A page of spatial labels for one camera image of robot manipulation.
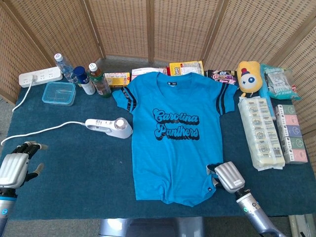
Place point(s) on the teal bag of packets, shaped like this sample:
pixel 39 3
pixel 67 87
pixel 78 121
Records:
pixel 279 84

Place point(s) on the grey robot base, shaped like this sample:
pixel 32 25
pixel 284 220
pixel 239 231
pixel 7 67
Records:
pixel 148 228

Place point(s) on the wicker folding screen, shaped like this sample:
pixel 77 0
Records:
pixel 123 29

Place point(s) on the yellow snack package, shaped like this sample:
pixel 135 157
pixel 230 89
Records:
pixel 185 67

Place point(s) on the white power strip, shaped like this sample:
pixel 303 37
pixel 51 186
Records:
pixel 47 74

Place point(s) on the black pink package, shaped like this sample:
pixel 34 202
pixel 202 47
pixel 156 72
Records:
pixel 222 76

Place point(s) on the blue Carolina Panthers t-shirt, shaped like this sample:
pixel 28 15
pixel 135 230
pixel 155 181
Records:
pixel 177 153

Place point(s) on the yellow plush toy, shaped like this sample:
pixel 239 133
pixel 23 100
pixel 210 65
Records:
pixel 249 76

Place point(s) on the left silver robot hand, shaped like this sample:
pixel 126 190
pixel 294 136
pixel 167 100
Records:
pixel 12 170

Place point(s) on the white pink package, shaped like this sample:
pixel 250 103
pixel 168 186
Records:
pixel 142 72

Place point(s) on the dark teal table carpet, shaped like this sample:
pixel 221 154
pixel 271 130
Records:
pixel 74 177

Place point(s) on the clear container blue lid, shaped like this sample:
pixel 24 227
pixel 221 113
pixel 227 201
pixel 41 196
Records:
pixel 58 93

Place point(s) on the white handheld garment steamer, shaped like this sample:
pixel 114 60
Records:
pixel 124 133

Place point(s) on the pastel tissue box pack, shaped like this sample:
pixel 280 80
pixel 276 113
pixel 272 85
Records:
pixel 291 133

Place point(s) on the yellow snack box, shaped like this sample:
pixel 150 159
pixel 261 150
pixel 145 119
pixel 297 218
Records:
pixel 117 79

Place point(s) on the green tea bottle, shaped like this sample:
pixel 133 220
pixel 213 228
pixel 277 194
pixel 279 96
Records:
pixel 100 82

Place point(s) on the light blue long package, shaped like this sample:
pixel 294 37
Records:
pixel 265 92

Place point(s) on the clear water bottle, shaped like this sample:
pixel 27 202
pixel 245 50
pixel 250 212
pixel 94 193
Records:
pixel 65 69

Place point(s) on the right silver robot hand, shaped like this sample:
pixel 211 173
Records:
pixel 229 176

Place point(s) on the white bottle blue cap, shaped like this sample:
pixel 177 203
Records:
pixel 85 82

